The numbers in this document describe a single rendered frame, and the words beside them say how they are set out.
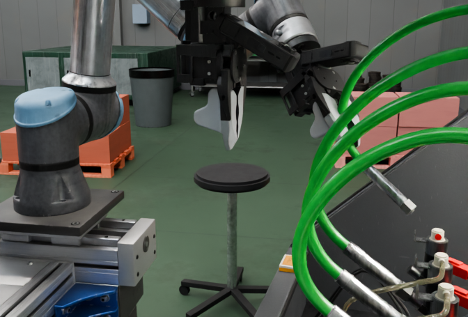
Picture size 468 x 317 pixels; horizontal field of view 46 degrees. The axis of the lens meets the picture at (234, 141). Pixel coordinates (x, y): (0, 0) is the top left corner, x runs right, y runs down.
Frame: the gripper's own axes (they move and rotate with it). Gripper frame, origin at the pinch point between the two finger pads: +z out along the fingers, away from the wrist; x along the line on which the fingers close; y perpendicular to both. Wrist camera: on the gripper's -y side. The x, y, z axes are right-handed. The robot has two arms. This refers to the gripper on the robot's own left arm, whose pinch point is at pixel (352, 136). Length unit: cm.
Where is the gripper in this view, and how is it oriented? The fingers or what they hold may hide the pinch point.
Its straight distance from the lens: 88.1
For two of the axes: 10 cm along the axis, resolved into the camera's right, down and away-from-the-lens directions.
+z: 2.9, 8.3, -4.7
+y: -5.6, 5.5, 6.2
